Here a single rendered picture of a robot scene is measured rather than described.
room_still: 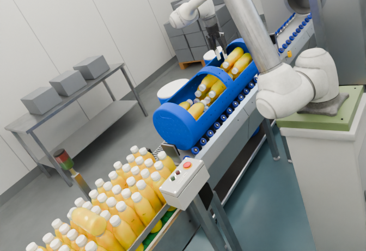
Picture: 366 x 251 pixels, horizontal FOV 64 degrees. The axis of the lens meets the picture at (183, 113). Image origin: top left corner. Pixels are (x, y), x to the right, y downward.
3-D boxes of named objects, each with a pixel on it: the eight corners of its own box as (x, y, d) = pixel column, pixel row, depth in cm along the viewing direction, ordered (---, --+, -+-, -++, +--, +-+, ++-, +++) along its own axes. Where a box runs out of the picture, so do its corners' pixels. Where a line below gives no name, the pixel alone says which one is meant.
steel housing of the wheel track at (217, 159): (326, 42, 291) (320, 8, 276) (211, 209, 166) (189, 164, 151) (297, 45, 311) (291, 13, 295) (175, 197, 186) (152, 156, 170)
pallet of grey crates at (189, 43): (252, 43, 549) (234, -22, 496) (233, 64, 501) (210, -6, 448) (202, 51, 629) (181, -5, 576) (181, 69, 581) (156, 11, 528)
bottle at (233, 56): (235, 54, 209) (221, 67, 198) (235, 46, 204) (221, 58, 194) (244, 56, 205) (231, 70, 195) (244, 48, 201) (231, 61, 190)
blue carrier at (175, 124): (268, 73, 208) (258, 35, 195) (200, 154, 158) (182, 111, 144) (233, 74, 227) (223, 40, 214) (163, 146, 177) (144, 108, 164)
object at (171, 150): (184, 160, 162) (175, 143, 156) (181, 164, 160) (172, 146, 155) (171, 158, 168) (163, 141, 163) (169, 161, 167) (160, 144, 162)
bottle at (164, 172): (169, 190, 150) (153, 163, 142) (181, 187, 148) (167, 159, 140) (166, 201, 144) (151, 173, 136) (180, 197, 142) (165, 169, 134)
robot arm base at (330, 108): (353, 90, 139) (351, 80, 136) (335, 116, 127) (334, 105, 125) (314, 89, 152) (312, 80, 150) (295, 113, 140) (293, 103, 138)
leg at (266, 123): (281, 157, 271) (264, 99, 243) (278, 161, 267) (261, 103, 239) (275, 156, 275) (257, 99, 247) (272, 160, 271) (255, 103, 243)
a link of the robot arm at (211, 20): (206, 14, 184) (209, 23, 187) (197, 19, 179) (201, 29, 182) (218, 11, 178) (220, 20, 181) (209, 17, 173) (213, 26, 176)
